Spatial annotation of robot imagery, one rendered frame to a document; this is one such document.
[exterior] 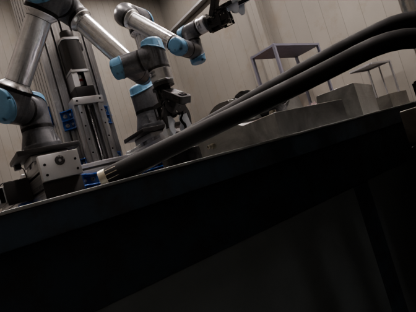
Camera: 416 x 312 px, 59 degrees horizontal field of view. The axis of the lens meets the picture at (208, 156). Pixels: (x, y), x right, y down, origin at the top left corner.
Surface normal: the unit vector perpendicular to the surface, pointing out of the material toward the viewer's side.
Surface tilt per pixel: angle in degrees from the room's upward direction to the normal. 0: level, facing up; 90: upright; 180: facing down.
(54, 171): 90
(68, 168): 90
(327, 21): 90
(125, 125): 90
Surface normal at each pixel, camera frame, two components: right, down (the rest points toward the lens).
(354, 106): -0.57, 0.14
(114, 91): 0.55, -0.20
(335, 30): -0.79, 0.21
